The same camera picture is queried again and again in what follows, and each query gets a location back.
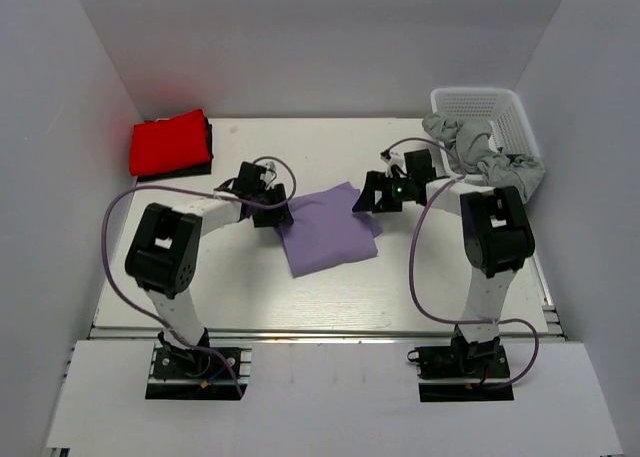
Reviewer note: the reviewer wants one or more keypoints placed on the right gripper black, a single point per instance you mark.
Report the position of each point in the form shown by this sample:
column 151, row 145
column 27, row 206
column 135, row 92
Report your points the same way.
column 381, row 193

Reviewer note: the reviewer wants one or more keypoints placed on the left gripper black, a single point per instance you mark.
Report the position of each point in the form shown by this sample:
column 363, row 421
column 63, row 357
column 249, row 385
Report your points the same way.
column 275, row 209

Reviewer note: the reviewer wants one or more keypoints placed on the purple t-shirt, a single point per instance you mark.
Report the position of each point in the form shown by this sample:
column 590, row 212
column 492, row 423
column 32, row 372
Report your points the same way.
column 326, row 233

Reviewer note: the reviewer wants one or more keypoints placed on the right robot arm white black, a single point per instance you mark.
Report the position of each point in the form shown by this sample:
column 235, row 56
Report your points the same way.
column 496, row 234

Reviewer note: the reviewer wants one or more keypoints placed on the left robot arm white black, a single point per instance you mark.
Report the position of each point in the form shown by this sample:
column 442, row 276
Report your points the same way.
column 163, row 255

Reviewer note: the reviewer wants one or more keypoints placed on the black folded t-shirt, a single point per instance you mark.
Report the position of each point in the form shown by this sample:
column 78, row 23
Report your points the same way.
column 194, row 170

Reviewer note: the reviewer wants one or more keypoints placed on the red folded t-shirt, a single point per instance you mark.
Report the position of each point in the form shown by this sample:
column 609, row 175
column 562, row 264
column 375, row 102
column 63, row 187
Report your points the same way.
column 169, row 145

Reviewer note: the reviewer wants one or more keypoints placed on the grey t-shirt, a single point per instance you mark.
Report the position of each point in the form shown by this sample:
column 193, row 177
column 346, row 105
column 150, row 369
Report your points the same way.
column 467, row 139

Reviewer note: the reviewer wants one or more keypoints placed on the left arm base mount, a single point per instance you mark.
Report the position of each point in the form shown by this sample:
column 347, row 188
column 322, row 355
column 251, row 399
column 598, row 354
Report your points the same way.
column 205, row 378

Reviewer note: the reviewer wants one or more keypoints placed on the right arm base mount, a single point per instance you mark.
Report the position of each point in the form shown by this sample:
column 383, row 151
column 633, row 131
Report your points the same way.
column 445, row 376

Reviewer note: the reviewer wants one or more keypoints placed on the aluminium rail table edge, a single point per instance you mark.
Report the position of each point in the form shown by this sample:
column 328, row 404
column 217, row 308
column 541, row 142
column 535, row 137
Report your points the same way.
column 368, row 299

